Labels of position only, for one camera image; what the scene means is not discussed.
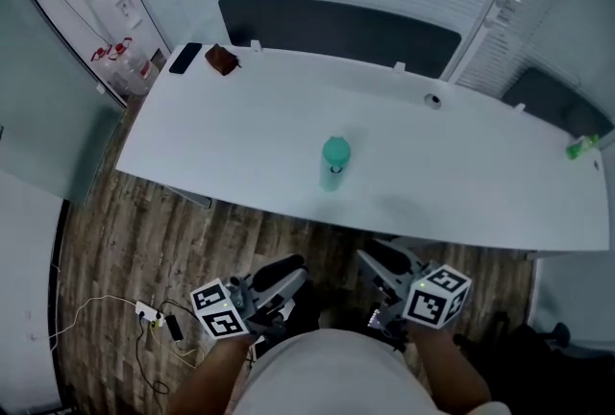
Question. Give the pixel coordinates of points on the teal bottle cap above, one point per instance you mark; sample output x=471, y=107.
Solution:
x=336, y=151

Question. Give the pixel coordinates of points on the frosted glass door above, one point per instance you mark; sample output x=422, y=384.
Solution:
x=43, y=115

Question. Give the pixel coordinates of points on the black power adapter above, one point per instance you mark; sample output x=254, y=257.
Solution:
x=174, y=327

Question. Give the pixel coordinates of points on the black office chair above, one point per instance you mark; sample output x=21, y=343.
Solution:
x=543, y=355

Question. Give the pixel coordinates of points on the long dark desk partition panel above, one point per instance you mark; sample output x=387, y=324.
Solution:
x=336, y=33

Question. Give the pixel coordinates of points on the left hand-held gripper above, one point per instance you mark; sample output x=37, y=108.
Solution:
x=218, y=307

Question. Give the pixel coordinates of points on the brown leather pouch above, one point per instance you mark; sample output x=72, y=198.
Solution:
x=221, y=59

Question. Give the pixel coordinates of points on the person's left forearm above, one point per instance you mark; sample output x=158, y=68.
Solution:
x=211, y=374

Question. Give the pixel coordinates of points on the white power strip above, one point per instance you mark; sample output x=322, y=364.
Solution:
x=149, y=311

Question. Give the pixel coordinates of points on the green metal bottle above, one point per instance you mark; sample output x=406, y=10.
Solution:
x=330, y=182

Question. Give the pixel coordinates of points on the white water dispenser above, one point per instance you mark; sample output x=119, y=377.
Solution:
x=120, y=9

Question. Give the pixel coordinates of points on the white partition bracket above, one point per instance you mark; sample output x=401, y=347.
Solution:
x=399, y=66
x=520, y=107
x=256, y=46

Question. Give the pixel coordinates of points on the person's right forearm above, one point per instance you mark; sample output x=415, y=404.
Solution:
x=447, y=365

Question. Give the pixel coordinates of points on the black box with lit screen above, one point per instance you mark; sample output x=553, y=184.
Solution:
x=376, y=317

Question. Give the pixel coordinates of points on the person's white shirt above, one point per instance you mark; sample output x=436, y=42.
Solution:
x=336, y=374

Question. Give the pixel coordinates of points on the narrow white window blinds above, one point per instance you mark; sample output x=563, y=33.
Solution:
x=552, y=19

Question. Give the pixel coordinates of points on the short dark desk partition panel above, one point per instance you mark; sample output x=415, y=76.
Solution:
x=562, y=105

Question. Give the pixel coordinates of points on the white desk leg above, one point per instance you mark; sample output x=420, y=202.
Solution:
x=192, y=198

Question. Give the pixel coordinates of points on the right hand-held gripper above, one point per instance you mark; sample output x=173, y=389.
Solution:
x=432, y=302

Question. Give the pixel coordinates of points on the person's dark trouser legs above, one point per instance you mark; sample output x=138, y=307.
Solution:
x=336, y=312

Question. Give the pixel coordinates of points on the green plastic bottle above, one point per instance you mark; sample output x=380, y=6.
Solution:
x=581, y=147

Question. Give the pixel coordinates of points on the black smartphone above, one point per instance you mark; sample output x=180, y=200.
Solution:
x=185, y=59

